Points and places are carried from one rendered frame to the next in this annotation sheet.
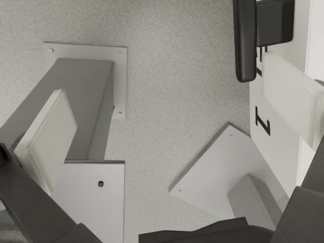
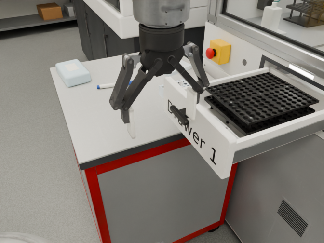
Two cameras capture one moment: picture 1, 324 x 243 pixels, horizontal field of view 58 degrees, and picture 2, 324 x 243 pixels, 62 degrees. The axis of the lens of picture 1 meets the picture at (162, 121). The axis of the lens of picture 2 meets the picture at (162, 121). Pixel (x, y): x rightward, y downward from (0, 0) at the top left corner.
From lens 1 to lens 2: 0.54 m
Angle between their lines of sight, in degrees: 81
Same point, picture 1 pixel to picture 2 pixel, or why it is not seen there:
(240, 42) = (178, 114)
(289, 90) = (188, 100)
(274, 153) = (219, 150)
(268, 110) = (209, 144)
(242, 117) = not seen: outside the picture
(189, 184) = not seen: outside the picture
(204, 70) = not seen: outside the picture
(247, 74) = (184, 119)
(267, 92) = (190, 115)
